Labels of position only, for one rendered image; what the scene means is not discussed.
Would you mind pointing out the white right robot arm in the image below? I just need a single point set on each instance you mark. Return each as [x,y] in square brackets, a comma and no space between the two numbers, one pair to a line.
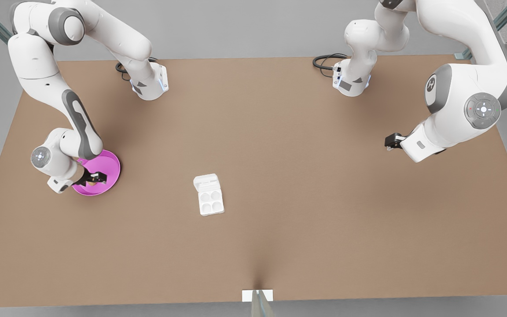
[33,57]

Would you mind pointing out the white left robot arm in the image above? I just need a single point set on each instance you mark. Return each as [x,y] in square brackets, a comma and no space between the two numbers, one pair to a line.
[464,88]

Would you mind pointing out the white egg box lid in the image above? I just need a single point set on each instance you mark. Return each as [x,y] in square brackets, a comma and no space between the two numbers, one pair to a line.
[206,181]

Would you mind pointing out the white egg box base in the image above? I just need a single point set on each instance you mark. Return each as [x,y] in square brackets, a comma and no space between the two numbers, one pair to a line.
[211,202]

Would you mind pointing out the pink round bowl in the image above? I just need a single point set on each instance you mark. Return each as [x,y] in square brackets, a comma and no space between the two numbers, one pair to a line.
[108,169]

